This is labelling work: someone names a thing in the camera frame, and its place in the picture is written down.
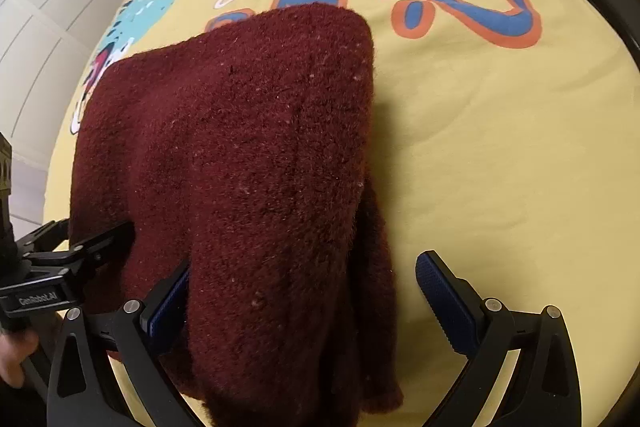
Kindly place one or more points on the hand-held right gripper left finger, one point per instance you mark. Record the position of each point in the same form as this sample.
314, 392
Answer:
167, 302

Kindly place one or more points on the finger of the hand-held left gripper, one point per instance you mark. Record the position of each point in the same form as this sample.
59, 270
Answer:
102, 242
47, 232

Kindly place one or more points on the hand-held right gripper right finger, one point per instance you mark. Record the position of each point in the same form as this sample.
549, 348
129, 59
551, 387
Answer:
447, 302

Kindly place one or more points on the maroon knitted sweater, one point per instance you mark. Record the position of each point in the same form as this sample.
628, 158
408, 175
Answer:
240, 157

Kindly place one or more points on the person's left hand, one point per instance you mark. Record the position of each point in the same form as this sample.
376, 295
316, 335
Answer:
17, 357

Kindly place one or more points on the yellow printed blanket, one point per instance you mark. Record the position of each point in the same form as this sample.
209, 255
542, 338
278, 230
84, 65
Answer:
500, 157

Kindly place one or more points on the white panelled wardrobe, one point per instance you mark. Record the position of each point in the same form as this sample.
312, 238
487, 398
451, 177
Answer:
55, 32

